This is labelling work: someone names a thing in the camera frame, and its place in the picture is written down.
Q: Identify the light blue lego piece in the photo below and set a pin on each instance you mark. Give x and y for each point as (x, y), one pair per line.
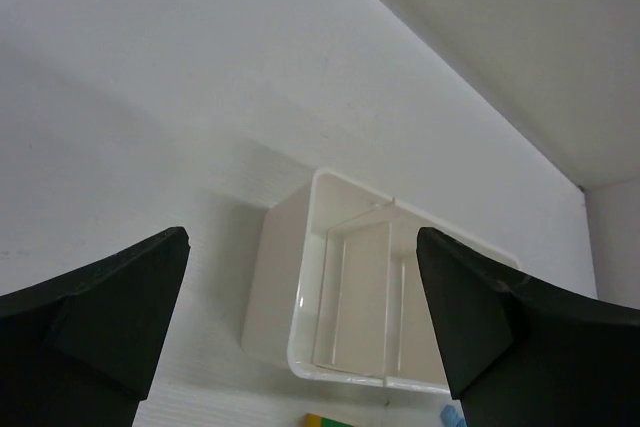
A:
(450, 417)

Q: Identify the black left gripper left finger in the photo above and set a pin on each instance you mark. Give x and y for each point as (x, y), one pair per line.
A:
(82, 348)

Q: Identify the white divided plastic container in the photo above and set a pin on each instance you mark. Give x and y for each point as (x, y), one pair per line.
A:
(337, 294)

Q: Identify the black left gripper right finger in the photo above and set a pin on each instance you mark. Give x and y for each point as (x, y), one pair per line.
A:
(519, 351)

